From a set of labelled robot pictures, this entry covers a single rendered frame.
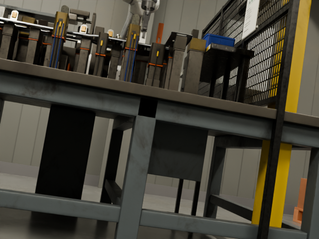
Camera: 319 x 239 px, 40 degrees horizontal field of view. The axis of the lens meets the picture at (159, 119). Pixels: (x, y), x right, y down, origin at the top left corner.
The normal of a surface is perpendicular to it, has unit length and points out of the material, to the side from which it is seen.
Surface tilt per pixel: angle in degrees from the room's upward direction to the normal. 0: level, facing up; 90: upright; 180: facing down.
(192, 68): 90
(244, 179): 90
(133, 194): 90
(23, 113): 90
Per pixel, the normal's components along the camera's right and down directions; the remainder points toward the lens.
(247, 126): 0.17, -0.06
